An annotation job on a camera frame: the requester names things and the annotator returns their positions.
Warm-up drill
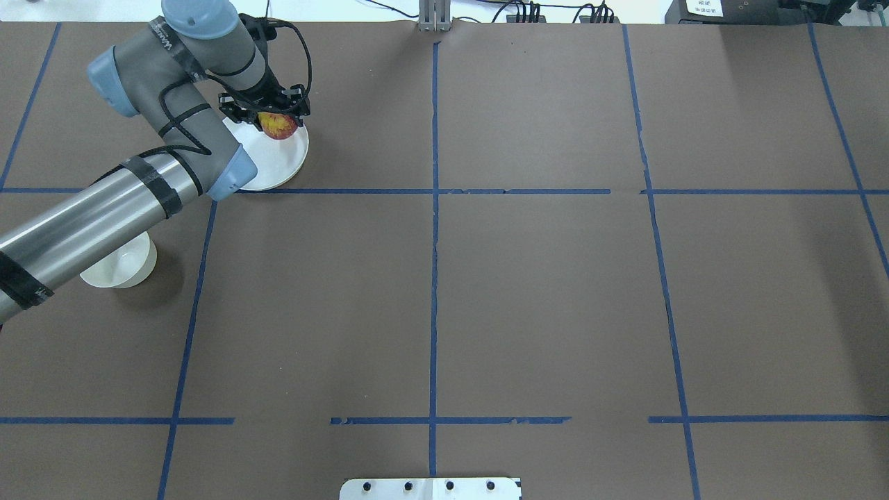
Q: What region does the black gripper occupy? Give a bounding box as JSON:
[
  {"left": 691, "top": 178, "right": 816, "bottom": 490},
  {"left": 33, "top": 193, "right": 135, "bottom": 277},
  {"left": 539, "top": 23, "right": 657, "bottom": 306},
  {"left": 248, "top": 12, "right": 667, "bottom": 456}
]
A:
[{"left": 218, "top": 79, "right": 311, "bottom": 132}]

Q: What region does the red yellow apple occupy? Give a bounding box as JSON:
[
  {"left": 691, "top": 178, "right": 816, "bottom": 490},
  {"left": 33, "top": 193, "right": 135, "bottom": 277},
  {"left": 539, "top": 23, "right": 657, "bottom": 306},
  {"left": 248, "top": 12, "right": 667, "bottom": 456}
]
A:
[{"left": 257, "top": 112, "right": 300, "bottom": 140}]

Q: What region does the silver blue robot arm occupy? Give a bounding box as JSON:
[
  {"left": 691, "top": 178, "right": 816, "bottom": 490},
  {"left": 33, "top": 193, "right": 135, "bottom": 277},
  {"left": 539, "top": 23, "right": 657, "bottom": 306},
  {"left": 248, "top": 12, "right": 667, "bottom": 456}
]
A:
[{"left": 2, "top": 1, "right": 311, "bottom": 322}]

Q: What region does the white plate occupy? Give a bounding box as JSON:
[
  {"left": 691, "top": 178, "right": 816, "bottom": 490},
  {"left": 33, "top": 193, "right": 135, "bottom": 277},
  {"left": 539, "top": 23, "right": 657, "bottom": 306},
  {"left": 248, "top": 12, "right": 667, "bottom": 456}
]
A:
[{"left": 222, "top": 118, "right": 309, "bottom": 191}]

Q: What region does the white bowl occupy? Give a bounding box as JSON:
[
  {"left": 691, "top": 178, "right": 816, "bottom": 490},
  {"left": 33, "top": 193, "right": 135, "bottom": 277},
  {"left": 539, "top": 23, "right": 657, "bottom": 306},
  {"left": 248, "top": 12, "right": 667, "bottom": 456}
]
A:
[{"left": 79, "top": 232, "right": 158, "bottom": 289}]

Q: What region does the brown paper table mat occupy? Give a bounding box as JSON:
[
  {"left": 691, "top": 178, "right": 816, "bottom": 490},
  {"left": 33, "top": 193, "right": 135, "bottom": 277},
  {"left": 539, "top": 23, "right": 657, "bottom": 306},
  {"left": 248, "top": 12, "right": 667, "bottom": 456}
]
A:
[{"left": 2, "top": 22, "right": 887, "bottom": 499}]

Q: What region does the black box with label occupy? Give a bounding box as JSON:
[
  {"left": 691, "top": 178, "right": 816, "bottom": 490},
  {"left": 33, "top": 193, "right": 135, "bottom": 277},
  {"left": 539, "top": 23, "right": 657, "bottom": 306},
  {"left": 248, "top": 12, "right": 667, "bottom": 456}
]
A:
[{"left": 664, "top": 1, "right": 806, "bottom": 26}]

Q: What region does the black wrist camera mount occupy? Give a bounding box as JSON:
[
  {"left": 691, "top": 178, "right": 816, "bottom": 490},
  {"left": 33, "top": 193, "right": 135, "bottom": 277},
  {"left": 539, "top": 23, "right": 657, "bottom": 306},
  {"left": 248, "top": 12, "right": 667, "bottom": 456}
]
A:
[{"left": 238, "top": 13, "right": 283, "bottom": 61}]

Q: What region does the aluminium frame post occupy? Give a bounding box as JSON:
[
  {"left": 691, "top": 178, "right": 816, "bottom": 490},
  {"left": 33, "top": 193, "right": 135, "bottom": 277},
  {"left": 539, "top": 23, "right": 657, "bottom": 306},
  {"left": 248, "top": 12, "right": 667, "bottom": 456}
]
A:
[{"left": 417, "top": 0, "right": 453, "bottom": 32}]

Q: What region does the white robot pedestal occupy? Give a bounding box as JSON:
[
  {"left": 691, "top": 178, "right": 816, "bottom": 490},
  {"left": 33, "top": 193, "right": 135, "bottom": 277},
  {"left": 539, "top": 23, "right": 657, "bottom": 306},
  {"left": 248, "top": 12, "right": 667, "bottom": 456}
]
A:
[{"left": 339, "top": 476, "right": 523, "bottom": 499}]

